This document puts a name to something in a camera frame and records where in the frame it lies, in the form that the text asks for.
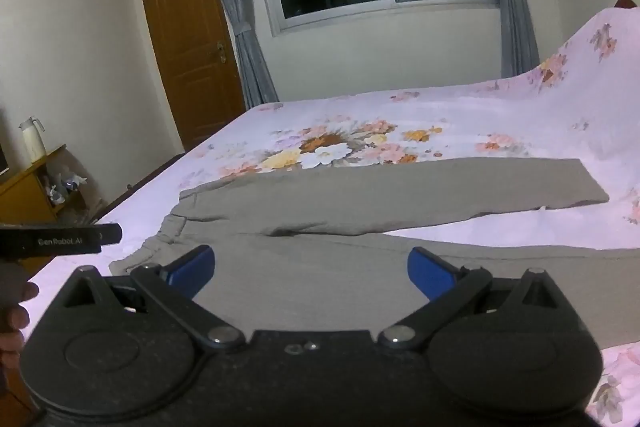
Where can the yellow wooden cabinet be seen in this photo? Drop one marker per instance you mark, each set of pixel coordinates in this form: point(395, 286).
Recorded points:
point(22, 199)

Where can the red wooden headboard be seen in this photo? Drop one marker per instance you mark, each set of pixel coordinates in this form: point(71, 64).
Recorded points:
point(625, 2)

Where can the grey pants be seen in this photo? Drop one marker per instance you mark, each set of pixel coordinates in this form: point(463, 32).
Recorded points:
point(350, 207)

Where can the brown wooden door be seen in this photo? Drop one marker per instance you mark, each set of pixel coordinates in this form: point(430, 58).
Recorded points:
point(185, 57)

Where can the white clutter in cabinet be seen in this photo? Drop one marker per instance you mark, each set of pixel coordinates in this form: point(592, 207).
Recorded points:
point(65, 187)

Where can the person's left hand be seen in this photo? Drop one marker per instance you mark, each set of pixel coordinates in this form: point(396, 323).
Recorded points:
point(17, 317)

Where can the floral pink bed sheet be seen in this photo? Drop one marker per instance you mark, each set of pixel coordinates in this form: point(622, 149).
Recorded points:
point(450, 122)

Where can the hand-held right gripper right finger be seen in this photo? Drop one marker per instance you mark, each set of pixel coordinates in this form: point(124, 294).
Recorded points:
point(429, 273)

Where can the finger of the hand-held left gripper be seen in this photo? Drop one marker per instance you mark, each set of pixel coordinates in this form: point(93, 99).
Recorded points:
point(112, 233)

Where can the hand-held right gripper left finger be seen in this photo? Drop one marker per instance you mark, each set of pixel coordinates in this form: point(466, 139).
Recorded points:
point(192, 268)

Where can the white thermos jug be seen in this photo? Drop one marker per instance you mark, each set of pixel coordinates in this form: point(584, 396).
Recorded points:
point(32, 142)

